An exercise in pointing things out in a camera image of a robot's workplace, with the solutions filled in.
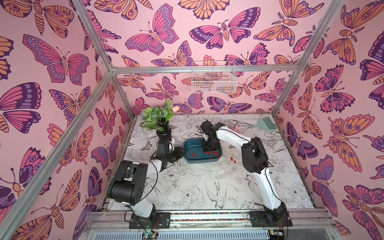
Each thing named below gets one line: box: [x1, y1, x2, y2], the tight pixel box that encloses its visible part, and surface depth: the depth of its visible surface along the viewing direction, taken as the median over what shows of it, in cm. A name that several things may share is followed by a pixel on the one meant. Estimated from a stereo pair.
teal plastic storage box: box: [183, 138, 223, 164], surface depth 99 cm
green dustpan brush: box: [250, 117, 277, 131], surface depth 116 cm
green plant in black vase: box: [140, 98, 181, 140], surface depth 88 cm
